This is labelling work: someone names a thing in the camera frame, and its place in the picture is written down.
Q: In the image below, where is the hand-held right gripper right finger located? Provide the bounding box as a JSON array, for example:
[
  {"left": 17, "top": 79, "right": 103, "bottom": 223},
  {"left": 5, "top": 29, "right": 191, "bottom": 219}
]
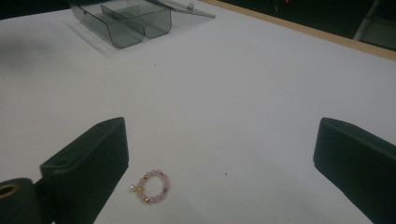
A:
[{"left": 312, "top": 117, "right": 396, "bottom": 224}]

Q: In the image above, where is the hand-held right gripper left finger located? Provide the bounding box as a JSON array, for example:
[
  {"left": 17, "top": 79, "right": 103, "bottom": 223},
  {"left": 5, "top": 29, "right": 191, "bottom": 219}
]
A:
[{"left": 39, "top": 116, "right": 130, "bottom": 224}]

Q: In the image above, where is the pink beaded bracelet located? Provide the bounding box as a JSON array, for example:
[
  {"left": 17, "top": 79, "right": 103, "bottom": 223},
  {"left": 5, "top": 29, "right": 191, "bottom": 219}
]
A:
[{"left": 129, "top": 169, "right": 172, "bottom": 205}]

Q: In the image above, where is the grey transparent plastic box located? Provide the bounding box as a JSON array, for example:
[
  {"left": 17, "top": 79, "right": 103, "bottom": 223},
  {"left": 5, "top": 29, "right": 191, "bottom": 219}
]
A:
[{"left": 67, "top": 0, "right": 217, "bottom": 49}]

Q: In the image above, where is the metal stand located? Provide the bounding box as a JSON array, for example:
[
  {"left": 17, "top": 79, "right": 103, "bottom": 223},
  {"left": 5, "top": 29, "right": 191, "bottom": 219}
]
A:
[{"left": 353, "top": 0, "right": 396, "bottom": 50}]

